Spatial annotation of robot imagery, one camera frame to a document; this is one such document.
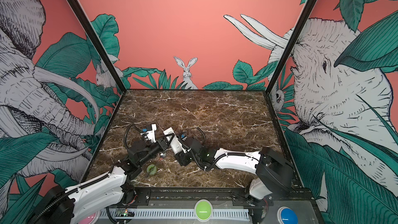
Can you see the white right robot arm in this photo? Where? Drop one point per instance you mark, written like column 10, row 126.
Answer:
column 274, row 172

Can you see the black right corner post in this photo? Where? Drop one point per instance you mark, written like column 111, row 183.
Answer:
column 297, row 30

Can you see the green push button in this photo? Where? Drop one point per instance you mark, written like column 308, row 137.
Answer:
column 203, row 210

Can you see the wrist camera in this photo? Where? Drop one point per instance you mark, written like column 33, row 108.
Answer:
column 148, row 133
column 182, row 138

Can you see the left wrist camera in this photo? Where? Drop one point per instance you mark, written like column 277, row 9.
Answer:
column 148, row 133

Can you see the green tape roll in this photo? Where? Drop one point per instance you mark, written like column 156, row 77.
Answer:
column 151, row 169

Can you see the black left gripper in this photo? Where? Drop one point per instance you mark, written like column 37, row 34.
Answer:
column 161, row 145

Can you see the white remote control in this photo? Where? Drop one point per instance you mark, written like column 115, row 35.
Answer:
column 174, row 143

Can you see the black left corner post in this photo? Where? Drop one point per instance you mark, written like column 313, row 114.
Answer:
column 98, row 46

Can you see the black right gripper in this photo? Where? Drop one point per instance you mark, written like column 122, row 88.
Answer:
column 182, row 159

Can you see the pink push button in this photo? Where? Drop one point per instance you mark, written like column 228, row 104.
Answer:
column 92, row 219

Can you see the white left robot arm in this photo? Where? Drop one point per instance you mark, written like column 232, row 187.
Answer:
column 73, row 204

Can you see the blue push button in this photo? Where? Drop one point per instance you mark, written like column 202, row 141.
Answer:
column 286, row 215

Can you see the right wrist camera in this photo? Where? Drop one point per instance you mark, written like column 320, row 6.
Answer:
column 182, row 138

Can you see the black corner post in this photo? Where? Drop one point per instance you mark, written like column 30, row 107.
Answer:
column 297, row 30
column 98, row 46

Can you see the white slotted cable duct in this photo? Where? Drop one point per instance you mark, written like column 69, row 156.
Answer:
column 163, row 213

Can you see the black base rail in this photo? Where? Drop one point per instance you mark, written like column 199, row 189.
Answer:
column 238, row 196

